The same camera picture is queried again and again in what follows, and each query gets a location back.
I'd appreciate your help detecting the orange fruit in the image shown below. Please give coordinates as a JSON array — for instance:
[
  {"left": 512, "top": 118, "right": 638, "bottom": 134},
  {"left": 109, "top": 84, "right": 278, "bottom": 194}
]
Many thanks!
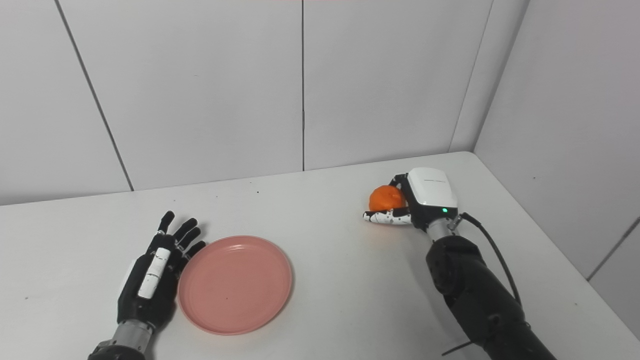
[{"left": 369, "top": 185, "right": 407, "bottom": 213}]

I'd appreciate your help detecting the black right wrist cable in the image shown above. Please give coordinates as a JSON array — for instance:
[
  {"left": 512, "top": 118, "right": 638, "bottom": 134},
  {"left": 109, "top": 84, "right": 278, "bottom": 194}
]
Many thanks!
[{"left": 447, "top": 212, "right": 523, "bottom": 307}]

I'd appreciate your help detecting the pink round plate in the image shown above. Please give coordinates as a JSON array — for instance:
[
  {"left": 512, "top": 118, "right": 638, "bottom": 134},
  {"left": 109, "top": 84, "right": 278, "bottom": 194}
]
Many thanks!
[{"left": 178, "top": 236, "right": 294, "bottom": 336}]

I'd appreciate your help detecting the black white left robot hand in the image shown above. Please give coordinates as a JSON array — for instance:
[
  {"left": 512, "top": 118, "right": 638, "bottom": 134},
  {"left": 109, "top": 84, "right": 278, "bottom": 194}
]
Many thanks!
[{"left": 117, "top": 210, "right": 207, "bottom": 331}]

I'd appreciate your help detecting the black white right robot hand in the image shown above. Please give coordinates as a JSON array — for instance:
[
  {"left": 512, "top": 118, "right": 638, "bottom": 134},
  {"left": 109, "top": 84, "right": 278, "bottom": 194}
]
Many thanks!
[{"left": 363, "top": 167, "right": 459, "bottom": 232}]

